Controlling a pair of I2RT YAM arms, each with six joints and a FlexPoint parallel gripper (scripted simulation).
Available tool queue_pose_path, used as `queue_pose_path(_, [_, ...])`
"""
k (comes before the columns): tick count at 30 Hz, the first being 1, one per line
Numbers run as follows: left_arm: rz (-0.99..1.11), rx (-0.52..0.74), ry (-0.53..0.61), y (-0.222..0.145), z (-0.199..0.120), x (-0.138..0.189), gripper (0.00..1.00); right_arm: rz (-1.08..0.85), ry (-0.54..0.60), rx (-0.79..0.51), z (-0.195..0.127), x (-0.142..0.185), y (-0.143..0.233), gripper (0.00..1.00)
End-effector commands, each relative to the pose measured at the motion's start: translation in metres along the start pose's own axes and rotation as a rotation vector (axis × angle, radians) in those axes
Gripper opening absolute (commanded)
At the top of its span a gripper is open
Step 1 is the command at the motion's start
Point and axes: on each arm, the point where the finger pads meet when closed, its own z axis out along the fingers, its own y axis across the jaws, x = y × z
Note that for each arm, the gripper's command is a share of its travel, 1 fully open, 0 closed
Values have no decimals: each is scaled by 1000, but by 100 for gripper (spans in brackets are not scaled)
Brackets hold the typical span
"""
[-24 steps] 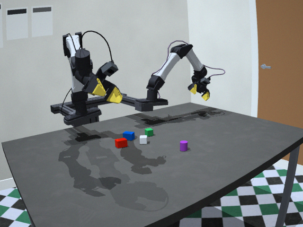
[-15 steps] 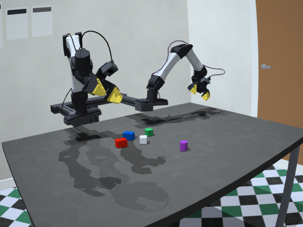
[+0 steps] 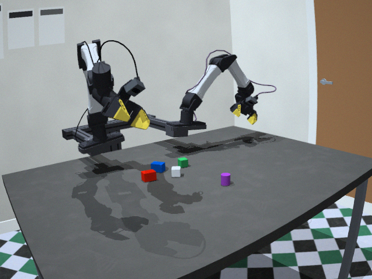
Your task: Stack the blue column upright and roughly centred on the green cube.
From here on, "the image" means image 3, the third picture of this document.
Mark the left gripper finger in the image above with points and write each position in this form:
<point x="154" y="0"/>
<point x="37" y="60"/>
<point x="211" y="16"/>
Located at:
<point x="237" y="112"/>
<point x="252" y="119"/>

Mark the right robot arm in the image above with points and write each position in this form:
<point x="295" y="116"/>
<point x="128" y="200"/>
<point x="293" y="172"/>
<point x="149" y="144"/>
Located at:
<point x="99" y="82"/>

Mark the red block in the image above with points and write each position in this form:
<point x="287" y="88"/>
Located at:
<point x="148" y="175"/>

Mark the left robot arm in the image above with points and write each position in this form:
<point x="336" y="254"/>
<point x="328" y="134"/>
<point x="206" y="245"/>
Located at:
<point x="217" y="65"/>

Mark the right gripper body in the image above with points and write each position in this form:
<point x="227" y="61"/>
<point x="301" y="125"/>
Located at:
<point x="111" y="104"/>

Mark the green cube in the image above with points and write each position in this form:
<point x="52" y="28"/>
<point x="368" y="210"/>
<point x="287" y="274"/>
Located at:
<point x="183" y="162"/>

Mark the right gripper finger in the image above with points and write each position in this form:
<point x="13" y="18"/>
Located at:
<point x="141" y="121"/>
<point x="122" y="113"/>

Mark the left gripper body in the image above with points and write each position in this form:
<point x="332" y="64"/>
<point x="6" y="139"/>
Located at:
<point x="245" y="109"/>

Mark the purple cylinder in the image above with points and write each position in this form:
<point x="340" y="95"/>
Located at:
<point x="225" y="179"/>

